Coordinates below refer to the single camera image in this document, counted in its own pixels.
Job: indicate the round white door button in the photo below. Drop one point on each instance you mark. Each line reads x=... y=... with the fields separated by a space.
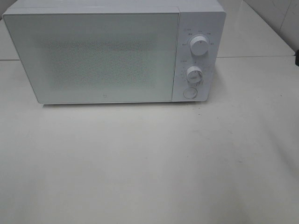
x=190 y=93

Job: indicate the white timer knob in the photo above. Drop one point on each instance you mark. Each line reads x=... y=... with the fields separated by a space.
x=194 y=74

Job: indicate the white microwave door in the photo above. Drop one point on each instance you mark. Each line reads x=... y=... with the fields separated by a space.
x=97 y=58

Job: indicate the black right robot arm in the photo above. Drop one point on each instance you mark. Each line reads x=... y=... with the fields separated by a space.
x=297 y=58

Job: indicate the upper white power knob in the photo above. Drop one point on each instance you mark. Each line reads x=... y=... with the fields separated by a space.
x=199 y=45

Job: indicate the white microwave oven body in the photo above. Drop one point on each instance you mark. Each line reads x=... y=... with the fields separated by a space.
x=195 y=17

